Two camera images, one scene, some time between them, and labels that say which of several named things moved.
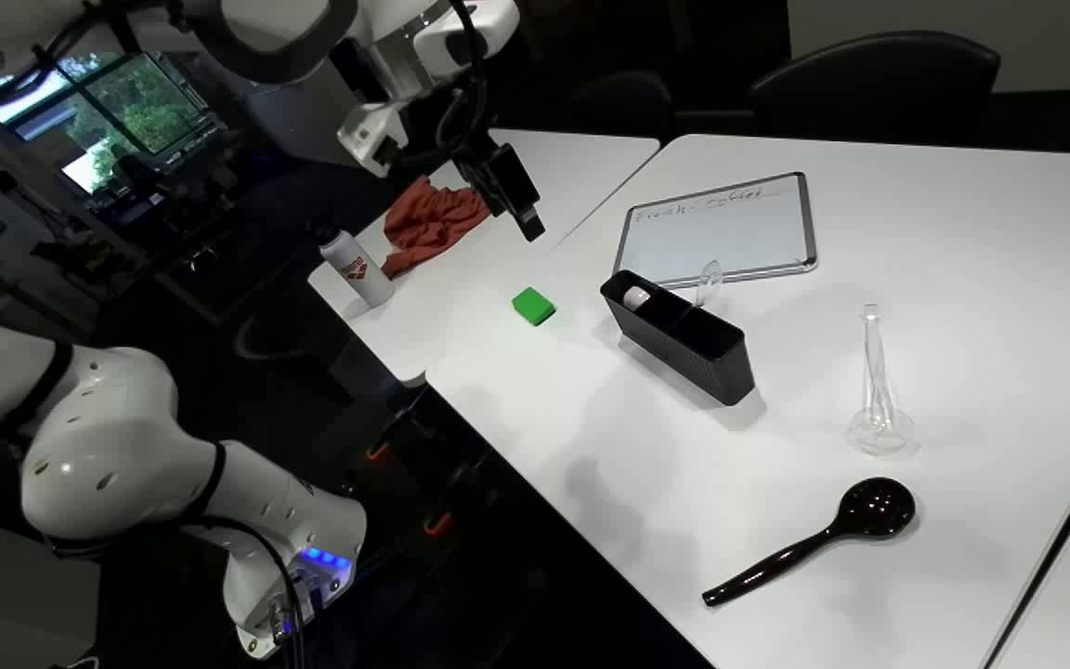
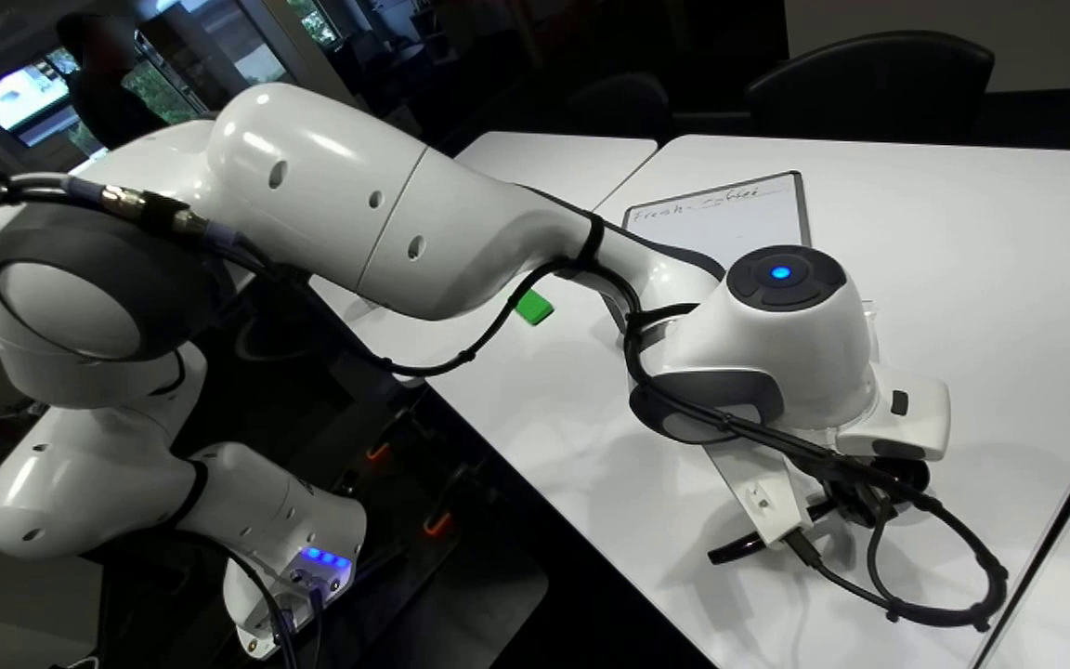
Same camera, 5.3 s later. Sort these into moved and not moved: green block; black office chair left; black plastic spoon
Moved: black plastic spoon
Not moved: black office chair left; green block
